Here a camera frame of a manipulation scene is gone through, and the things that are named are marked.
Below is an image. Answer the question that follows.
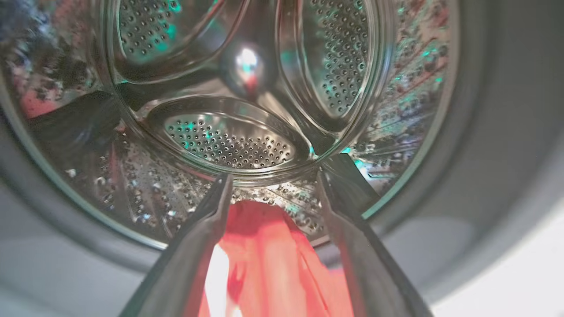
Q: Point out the grey rubber door seal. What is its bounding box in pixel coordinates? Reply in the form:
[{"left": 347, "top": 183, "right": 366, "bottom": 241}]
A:
[{"left": 0, "top": 0, "right": 564, "bottom": 304}]

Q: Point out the red white garment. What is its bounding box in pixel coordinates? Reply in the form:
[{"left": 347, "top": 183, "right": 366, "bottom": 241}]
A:
[{"left": 198, "top": 200, "right": 355, "bottom": 317}]

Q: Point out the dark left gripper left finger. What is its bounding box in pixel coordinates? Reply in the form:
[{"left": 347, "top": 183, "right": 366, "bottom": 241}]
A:
[{"left": 119, "top": 173, "right": 234, "bottom": 317}]

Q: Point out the steel perforated washer drum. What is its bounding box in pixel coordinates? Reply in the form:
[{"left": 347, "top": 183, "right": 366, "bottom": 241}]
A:
[{"left": 0, "top": 0, "right": 461, "bottom": 249}]

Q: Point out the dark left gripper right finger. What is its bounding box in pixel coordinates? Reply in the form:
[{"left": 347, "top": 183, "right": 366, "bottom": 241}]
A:
[{"left": 316, "top": 166, "right": 435, "bottom": 317}]

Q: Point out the white washing machine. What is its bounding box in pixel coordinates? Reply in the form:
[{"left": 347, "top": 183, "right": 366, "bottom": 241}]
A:
[{"left": 0, "top": 0, "right": 564, "bottom": 317}]

